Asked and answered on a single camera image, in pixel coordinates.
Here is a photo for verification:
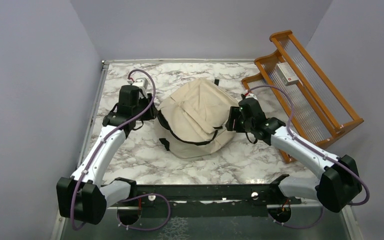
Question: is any cream canvas backpack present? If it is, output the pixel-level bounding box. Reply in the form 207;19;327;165
154;77;238;159

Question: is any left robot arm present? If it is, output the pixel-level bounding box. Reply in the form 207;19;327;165
56;83;156;231

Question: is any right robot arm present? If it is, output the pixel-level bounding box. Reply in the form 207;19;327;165
226;97;365;213

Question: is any wooden rack with clear slats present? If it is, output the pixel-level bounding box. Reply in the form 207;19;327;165
241;30;364;149

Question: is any small white red box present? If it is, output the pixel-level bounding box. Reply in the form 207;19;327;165
275;62;300;86

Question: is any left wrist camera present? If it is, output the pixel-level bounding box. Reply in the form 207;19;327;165
127;77;149;99

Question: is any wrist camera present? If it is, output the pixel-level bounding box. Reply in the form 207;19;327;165
241;92;258;100
127;77;149;99

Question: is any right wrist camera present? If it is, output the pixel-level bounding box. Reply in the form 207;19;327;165
241;92;258;100

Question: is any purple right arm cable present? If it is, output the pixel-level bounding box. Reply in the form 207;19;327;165
243;84;370;207

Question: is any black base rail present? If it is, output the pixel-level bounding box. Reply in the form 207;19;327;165
113;183;301;218

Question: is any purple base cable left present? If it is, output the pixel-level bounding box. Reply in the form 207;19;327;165
116;193;172;232

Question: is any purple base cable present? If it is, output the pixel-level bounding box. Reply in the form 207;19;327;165
267;206;325;230
116;193;172;232

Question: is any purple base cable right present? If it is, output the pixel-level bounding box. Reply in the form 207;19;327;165
267;206;325;230

